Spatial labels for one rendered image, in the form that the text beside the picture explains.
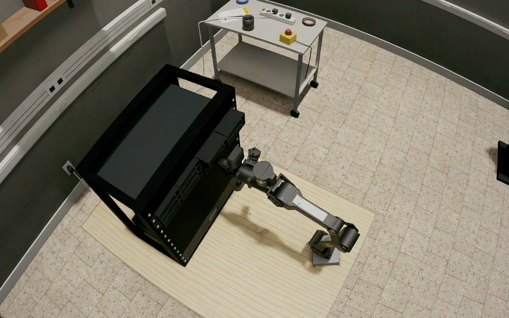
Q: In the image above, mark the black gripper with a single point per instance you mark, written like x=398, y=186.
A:
x=232, y=167

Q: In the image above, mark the black server rack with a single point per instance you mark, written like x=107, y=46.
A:
x=158, y=159

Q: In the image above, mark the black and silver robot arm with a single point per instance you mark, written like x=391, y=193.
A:
x=286, y=195

